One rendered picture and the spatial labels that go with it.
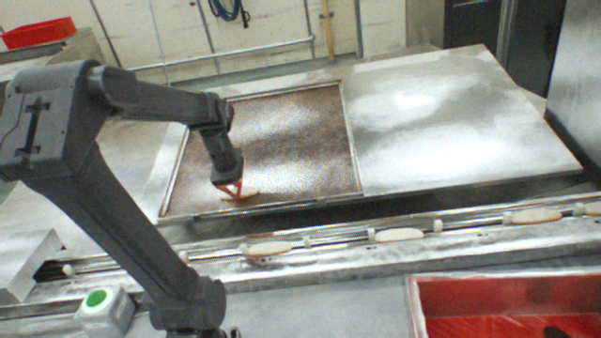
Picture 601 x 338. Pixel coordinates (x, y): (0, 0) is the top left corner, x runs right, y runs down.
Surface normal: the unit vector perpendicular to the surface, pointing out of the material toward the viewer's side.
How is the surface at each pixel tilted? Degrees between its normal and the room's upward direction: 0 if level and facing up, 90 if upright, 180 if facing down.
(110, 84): 90
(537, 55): 90
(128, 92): 90
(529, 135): 10
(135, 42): 90
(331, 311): 0
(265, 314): 0
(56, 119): 35
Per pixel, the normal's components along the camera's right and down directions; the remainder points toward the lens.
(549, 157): -0.17, -0.71
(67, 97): -0.17, -0.35
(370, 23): 0.00, 0.56
